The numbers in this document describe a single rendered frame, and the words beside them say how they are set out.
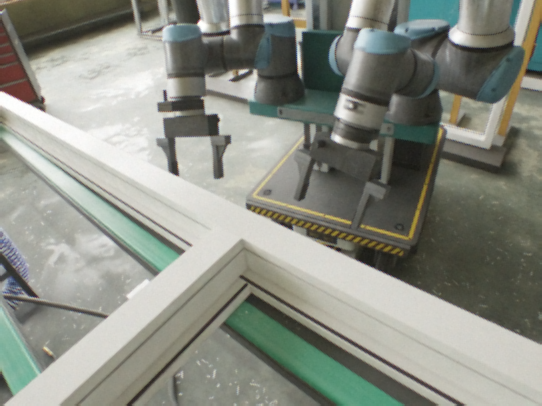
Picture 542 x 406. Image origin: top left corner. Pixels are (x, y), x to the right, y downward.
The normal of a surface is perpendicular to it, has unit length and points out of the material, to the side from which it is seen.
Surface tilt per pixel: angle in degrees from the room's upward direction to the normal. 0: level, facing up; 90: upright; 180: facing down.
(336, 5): 90
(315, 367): 0
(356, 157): 66
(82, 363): 0
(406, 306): 0
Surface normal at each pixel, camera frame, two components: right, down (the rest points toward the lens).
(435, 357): -0.62, 0.53
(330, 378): -0.10, -0.79
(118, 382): 0.78, 0.32
